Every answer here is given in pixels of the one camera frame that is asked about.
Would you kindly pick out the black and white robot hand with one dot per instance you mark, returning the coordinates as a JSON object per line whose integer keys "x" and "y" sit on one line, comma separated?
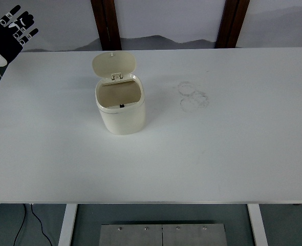
{"x": 7, "y": 41}

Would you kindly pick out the cream plastic trash bin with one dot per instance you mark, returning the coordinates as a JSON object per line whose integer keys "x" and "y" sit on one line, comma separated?
{"x": 123, "y": 120}

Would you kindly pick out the white table leg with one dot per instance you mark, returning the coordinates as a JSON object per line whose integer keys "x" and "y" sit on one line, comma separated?
{"x": 258, "y": 225}
{"x": 67, "y": 225}

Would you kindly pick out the grey metal plate with screws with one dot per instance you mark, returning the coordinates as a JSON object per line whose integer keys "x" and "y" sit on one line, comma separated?
{"x": 130, "y": 237}
{"x": 194, "y": 237}

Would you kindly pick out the dark brown wooden post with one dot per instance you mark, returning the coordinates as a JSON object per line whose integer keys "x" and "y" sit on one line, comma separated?
{"x": 107, "y": 25}
{"x": 231, "y": 23}

